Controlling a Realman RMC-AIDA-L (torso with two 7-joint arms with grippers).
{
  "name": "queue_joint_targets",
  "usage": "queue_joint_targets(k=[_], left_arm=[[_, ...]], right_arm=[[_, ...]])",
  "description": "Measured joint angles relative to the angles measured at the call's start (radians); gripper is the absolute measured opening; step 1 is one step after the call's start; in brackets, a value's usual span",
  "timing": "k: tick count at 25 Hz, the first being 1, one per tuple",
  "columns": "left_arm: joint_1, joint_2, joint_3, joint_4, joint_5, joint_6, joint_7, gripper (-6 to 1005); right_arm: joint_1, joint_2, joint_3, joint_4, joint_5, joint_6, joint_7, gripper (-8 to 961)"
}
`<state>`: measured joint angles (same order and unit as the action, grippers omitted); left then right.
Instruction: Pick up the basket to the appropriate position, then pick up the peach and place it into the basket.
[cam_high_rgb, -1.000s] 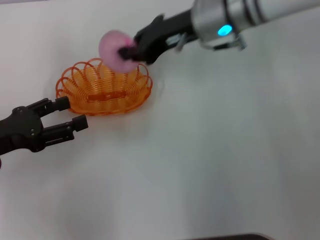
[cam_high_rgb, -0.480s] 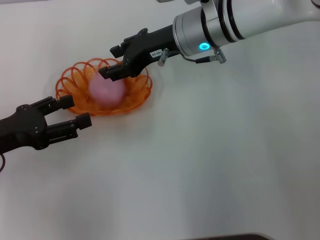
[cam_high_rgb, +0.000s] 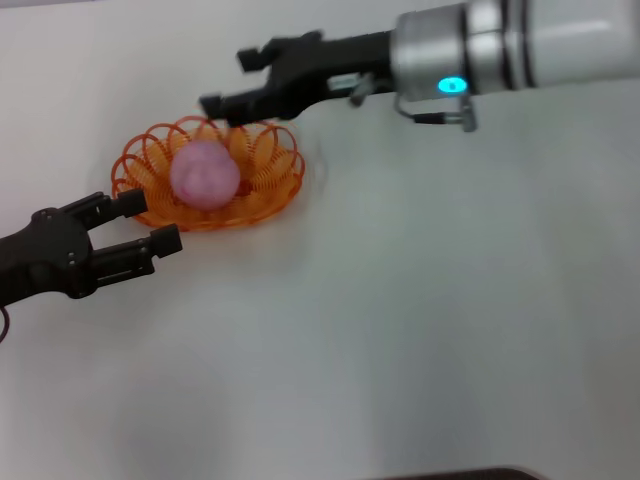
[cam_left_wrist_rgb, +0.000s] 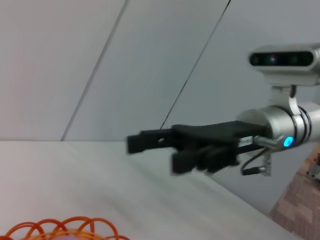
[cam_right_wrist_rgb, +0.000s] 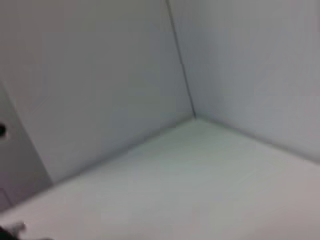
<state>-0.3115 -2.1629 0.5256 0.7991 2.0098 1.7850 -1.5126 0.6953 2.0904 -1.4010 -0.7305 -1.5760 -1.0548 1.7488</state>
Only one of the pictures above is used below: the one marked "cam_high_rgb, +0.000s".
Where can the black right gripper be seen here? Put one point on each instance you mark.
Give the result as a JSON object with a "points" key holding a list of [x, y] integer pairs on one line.
{"points": [[325, 65]]}

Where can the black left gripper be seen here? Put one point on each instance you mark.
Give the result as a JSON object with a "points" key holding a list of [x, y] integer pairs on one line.
{"points": [[45, 255]]}

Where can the orange woven plastic basket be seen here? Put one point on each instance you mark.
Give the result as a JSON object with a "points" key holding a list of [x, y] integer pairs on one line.
{"points": [[272, 165]]}

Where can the pink peach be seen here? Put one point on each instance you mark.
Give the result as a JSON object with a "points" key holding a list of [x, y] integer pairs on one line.
{"points": [[205, 175]]}

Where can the dark robot torso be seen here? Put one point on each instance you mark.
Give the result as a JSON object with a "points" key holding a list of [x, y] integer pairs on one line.
{"points": [[465, 475]]}

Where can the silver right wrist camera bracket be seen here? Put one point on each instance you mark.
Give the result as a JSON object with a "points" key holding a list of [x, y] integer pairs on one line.
{"points": [[467, 117]]}

